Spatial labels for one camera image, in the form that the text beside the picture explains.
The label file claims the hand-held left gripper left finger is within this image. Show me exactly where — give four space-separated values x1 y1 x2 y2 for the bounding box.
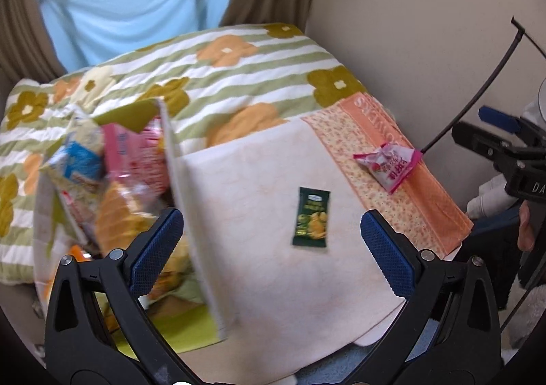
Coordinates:
45 207 201 385

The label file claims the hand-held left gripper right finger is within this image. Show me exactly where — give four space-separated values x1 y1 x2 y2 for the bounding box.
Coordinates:
341 209 502 385

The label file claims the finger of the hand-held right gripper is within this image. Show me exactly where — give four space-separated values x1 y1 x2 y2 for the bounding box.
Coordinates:
451 123 519 168
478 106 534 143

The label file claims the gold foil snack packet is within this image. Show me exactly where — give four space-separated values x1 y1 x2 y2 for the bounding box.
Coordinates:
149 236 195 300

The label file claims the white green cardboard box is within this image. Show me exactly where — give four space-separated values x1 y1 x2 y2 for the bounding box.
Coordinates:
36 97 229 356

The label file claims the dark green snack packet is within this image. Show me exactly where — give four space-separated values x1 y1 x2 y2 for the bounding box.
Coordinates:
292 187 331 248

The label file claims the small pink snack packet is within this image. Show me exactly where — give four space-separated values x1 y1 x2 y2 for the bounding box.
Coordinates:
353 143 423 194

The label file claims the red white snack packet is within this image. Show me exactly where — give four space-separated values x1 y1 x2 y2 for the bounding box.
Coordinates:
55 184 107 241

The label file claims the large pink snack packet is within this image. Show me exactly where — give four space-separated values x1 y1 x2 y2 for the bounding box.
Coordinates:
104 123 169 194

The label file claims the blue label snack packet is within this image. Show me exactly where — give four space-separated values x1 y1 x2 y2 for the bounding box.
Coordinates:
47 142 105 185

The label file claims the person's right hand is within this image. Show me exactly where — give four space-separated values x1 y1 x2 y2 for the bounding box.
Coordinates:
518 201 539 251

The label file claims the white cloth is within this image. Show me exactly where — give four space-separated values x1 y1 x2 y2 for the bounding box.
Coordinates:
467 178 521 219

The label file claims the dark cloth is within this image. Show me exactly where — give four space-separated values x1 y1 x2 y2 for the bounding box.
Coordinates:
461 214 523 309

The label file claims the cream orange floral towel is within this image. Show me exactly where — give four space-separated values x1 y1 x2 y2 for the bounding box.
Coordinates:
171 93 474 347

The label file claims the blue cloth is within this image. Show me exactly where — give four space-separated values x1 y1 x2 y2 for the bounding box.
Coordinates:
299 342 406 385

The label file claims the grey fleece clothing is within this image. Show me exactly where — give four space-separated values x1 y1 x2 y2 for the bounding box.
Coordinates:
503 274 546 352

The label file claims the floral striped blanket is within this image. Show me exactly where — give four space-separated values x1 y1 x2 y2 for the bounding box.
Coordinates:
0 23 370 283

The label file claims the light blue hanging sheet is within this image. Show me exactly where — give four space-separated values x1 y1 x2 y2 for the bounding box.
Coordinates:
38 0 240 68

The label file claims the black cable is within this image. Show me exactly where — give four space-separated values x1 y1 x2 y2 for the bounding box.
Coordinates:
420 18 530 153

